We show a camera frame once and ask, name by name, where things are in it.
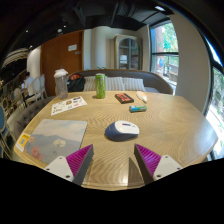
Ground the brown curved sofa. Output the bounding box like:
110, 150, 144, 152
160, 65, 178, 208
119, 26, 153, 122
66, 68, 174, 95

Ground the white and navy computer mouse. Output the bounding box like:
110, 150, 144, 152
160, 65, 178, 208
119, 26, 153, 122
104, 120, 140, 142

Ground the person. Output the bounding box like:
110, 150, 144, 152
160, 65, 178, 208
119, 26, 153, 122
20, 71, 36, 98

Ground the clear shaker bottle white lid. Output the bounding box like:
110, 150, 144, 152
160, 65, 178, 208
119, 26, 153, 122
53, 68, 70, 100

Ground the black framed window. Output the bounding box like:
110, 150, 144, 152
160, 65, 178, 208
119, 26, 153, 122
149, 19, 180, 94

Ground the glass door wooden cabinet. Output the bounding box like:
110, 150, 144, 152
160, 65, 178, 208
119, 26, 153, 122
114, 34, 143, 71

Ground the yellow card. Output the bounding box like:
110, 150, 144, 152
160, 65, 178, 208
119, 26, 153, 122
14, 132, 32, 153

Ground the blue chair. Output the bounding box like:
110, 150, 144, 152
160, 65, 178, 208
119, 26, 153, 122
0, 106, 11, 158

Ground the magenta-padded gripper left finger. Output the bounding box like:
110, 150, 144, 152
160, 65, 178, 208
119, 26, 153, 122
43, 143, 95, 186

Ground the brown wooden door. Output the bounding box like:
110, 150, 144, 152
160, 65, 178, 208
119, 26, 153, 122
40, 29, 85, 98

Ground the grey tufted armchair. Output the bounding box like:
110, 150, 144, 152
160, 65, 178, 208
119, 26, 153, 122
12, 96, 56, 141

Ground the green drink can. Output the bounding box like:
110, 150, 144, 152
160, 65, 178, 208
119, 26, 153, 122
94, 72, 107, 100

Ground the black and red flat box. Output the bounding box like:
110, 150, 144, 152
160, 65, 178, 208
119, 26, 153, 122
114, 92, 135, 105

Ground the striped cushion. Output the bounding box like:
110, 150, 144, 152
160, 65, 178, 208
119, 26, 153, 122
104, 76, 126, 92
122, 77, 146, 92
83, 75, 98, 92

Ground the white tube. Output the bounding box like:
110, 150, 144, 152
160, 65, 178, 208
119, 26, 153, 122
135, 90, 148, 104

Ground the green and blue lighter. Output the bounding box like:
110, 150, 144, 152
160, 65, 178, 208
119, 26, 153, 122
128, 104, 148, 113

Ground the black and orange backpack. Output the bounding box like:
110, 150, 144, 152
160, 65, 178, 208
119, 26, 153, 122
66, 73, 87, 93

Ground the white sticker sheet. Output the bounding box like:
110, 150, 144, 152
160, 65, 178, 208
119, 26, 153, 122
50, 95, 88, 117

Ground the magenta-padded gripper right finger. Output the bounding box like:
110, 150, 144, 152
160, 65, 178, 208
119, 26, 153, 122
133, 143, 184, 185

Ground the group of white chairs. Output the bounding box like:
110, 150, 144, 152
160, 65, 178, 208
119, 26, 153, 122
13, 73, 48, 104

